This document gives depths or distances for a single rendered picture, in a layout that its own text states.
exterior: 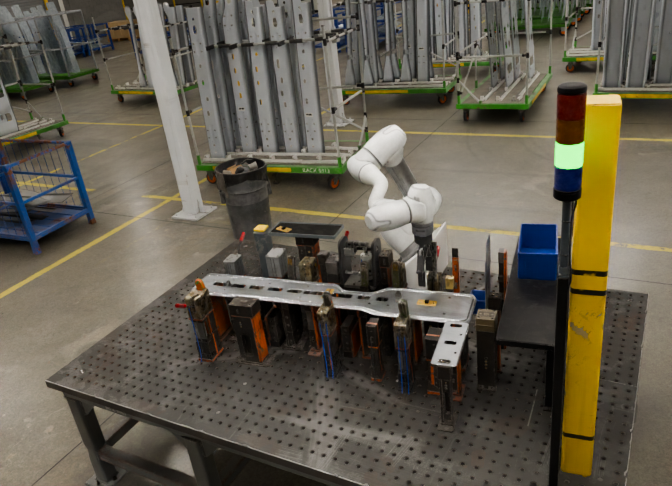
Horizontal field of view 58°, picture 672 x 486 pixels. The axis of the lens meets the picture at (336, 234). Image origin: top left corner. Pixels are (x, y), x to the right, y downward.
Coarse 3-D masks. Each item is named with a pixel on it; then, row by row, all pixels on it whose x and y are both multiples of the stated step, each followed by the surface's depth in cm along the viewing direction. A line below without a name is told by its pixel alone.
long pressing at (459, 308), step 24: (192, 288) 304; (216, 288) 300; (240, 288) 297; (264, 288) 294; (288, 288) 291; (312, 288) 289; (336, 288) 286; (384, 288) 280; (384, 312) 263; (432, 312) 258; (456, 312) 256
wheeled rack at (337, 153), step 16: (352, 16) 680; (320, 32) 687; (336, 32) 657; (208, 48) 682; (176, 64) 685; (352, 96) 683; (192, 128) 717; (336, 128) 647; (336, 144) 654; (352, 144) 734; (208, 160) 739; (224, 160) 730; (272, 160) 705; (288, 160) 697; (304, 160) 689; (320, 160) 682; (336, 160) 675; (208, 176) 746; (336, 176) 678
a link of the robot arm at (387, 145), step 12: (384, 132) 289; (396, 132) 288; (372, 144) 288; (384, 144) 287; (396, 144) 288; (384, 156) 288; (396, 156) 293; (396, 168) 302; (408, 168) 310; (396, 180) 312; (408, 180) 313; (432, 192) 336
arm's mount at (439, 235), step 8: (440, 232) 336; (432, 240) 326; (440, 240) 338; (440, 248) 339; (416, 256) 326; (440, 256) 341; (408, 264) 330; (416, 264) 328; (440, 264) 342; (408, 272) 333; (408, 280) 335; (416, 280) 333; (416, 288) 335; (424, 288) 333
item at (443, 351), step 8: (448, 328) 247; (456, 328) 246; (464, 328) 245; (440, 336) 242; (448, 336) 242; (456, 336) 241; (464, 336) 241; (440, 344) 238; (448, 344) 237; (456, 344) 236; (440, 352) 233; (448, 352) 233; (456, 352) 232; (432, 360) 229; (456, 360) 228
